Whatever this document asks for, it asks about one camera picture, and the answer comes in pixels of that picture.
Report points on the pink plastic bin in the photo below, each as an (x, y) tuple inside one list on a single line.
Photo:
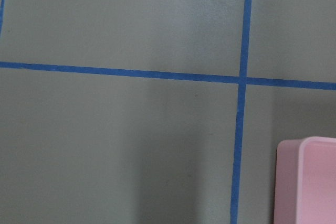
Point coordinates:
[(305, 181)]

